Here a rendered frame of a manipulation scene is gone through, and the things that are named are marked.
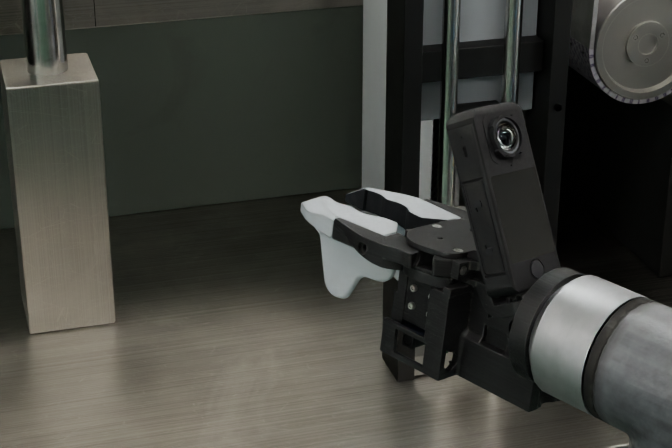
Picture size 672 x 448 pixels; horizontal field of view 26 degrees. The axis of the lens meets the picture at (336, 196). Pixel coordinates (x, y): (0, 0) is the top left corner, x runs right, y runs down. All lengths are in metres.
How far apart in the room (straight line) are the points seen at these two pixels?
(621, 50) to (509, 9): 0.24
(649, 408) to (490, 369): 0.13
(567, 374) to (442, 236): 0.13
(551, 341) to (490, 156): 0.12
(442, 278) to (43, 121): 0.64
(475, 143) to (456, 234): 0.08
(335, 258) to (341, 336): 0.55
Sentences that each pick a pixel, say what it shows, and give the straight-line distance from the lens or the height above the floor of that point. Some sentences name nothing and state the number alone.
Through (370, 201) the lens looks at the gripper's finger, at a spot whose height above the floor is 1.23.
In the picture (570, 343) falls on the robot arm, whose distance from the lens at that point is 0.83.
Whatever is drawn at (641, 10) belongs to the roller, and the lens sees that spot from 1.53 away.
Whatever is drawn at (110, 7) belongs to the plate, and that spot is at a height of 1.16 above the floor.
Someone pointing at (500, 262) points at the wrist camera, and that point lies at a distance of 0.86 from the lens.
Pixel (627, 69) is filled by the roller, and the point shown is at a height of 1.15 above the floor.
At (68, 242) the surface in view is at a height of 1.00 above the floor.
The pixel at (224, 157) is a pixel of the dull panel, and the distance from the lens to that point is 1.79.
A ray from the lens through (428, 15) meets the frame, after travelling 1.32.
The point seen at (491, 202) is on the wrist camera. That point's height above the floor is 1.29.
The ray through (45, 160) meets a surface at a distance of 1.46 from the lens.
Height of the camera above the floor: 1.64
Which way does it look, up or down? 24 degrees down
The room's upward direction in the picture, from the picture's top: straight up
